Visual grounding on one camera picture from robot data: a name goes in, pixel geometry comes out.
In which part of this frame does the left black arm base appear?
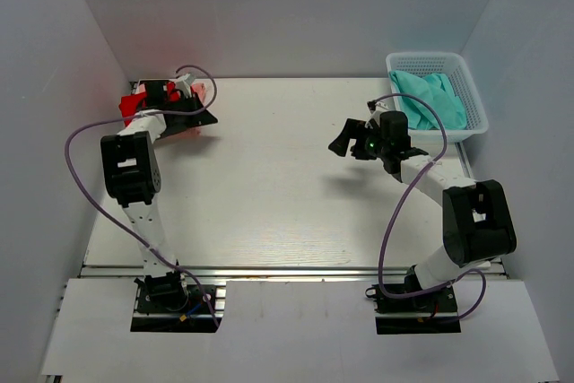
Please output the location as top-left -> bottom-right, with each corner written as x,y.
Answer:
130,273 -> 224,334

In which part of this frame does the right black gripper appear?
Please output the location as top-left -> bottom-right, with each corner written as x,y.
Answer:
329,118 -> 390,160

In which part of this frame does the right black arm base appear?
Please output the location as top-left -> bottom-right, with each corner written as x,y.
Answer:
365,284 -> 461,335

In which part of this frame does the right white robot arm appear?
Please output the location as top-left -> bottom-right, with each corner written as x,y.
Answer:
328,109 -> 517,310

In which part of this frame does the teal t-shirt in basket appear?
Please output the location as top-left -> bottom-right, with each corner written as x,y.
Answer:
389,70 -> 467,131

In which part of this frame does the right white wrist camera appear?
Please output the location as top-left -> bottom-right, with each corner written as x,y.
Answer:
366,100 -> 392,129

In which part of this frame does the aluminium table rail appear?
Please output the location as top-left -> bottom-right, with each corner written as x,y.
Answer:
78,265 -> 508,282

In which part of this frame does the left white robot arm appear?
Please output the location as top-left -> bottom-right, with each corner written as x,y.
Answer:
100,74 -> 218,278

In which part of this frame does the red t-shirt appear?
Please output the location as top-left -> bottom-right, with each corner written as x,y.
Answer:
119,83 -> 144,126

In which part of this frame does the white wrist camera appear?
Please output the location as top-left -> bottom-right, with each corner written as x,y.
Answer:
366,100 -> 392,129
172,73 -> 196,99

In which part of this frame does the folded pink t-shirt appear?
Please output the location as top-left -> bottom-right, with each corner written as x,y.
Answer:
134,80 -> 212,142

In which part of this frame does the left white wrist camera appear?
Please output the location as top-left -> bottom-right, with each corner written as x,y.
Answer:
172,73 -> 196,99

